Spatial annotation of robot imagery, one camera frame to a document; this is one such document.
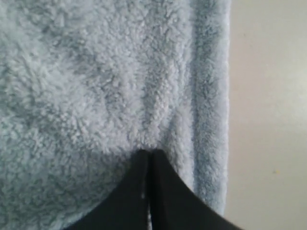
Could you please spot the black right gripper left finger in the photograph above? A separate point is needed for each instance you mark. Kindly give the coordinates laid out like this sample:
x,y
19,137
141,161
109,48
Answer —
x,y
126,208

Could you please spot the light blue terry towel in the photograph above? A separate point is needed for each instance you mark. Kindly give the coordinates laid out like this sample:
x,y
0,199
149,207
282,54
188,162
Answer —
x,y
85,83

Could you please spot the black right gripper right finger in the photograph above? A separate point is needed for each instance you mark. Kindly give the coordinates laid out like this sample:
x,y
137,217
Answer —
x,y
173,206

